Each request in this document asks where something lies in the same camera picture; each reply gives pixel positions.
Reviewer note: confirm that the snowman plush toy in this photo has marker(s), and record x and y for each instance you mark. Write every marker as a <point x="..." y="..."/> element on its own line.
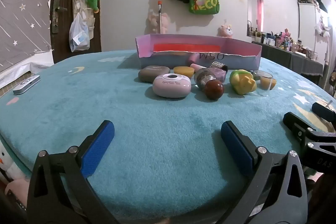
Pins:
<point x="8" y="161"/>

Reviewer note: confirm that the white remote control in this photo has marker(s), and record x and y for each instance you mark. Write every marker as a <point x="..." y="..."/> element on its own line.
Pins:
<point x="26" y="85"/>

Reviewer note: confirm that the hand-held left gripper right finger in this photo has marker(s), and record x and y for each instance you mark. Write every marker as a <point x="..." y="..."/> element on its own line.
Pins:
<point x="236" y="150"/>

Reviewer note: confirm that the pole with orange tip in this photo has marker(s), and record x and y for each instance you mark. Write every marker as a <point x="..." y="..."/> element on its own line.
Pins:
<point x="159" y="16"/>

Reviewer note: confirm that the small yellow round disc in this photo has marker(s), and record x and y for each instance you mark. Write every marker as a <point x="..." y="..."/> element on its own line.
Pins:
<point x="267" y="83"/>

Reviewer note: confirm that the large yellow round disc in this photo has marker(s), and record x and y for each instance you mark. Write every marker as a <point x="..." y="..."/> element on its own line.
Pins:
<point x="183" y="70"/>

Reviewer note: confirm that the glitter bottle with brown cap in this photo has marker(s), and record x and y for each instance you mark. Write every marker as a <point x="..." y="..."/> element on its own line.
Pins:
<point x="210" y="85"/>

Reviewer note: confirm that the table with dark cloth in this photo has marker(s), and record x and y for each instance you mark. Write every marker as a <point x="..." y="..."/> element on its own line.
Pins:
<point x="288" y="58"/>

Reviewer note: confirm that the grey starry wall cover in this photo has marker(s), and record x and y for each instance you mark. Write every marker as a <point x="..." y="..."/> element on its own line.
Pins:
<point x="21" y="16"/>

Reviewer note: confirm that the clear plastic bag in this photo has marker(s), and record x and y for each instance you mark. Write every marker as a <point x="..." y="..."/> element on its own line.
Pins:
<point x="78" y="35"/>

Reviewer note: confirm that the green and yellow toy figure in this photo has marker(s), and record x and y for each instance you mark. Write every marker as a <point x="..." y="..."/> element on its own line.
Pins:
<point x="241" y="82"/>

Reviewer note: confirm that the gold studded cube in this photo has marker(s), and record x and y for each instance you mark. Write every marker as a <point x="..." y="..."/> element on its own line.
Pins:
<point x="216" y="65"/>

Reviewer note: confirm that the pink round case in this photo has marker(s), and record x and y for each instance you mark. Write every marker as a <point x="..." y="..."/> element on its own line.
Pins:
<point x="172" y="85"/>

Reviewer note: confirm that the pink cardboard box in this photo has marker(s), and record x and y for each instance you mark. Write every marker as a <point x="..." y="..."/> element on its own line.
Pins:
<point x="183" y="44"/>

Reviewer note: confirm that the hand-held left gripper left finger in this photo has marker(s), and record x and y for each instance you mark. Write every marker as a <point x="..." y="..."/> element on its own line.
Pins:
<point x="97" y="147"/>

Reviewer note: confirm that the pink plush toy behind pole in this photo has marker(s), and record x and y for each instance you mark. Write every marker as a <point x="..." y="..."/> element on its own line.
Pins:
<point x="164" y="22"/>

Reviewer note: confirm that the row of bottles and figures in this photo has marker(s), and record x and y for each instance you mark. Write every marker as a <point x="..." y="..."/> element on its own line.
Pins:
<point x="281" y="40"/>

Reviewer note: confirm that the clear glass cup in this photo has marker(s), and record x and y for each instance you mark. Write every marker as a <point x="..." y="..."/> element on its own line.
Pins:
<point x="262" y="91"/>

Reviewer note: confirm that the white cabinet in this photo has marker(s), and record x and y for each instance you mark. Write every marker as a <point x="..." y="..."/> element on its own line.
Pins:
<point x="311" y="29"/>

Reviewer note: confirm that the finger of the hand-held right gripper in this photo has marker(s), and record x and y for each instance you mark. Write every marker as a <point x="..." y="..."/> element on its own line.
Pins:
<point x="324" y="111"/>
<point x="296" y="125"/>

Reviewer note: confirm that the purple nail polish bottle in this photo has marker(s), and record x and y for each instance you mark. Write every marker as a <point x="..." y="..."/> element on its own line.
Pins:
<point x="218" y="75"/>

